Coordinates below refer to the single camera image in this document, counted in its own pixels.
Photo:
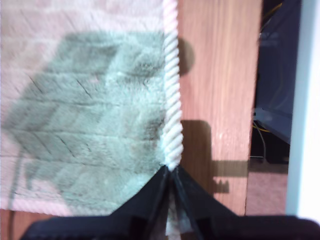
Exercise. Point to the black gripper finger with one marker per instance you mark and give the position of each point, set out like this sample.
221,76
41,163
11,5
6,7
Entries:
200,200
147,200

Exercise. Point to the white fluffy tea towel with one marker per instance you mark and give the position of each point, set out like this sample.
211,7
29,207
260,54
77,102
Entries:
75,100

